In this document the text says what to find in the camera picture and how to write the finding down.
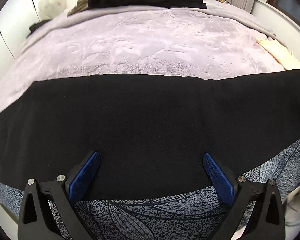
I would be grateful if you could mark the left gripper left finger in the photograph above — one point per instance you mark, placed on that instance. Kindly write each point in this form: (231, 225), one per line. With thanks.
(35, 217)

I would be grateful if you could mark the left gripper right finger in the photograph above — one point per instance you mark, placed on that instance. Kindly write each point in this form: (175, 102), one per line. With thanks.
(267, 220)

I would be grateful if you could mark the lilac plush bed blanket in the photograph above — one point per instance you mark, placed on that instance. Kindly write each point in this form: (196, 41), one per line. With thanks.
(218, 42)

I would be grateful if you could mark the small black clothing pile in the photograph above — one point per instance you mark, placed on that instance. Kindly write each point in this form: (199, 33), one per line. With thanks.
(35, 26)

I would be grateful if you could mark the white wardrobe doors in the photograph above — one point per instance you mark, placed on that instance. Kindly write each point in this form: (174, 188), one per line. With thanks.
(16, 17)

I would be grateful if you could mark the peach cloth on bed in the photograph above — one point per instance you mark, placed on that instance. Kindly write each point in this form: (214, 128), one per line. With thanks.
(278, 51)

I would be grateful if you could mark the white floral plush bag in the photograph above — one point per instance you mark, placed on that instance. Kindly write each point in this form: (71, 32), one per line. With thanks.
(49, 9)

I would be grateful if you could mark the tan fur trim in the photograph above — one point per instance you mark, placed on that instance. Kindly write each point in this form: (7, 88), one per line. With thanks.
(81, 5)

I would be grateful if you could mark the black patterned-lining pants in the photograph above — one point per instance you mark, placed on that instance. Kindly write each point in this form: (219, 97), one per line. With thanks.
(152, 132)

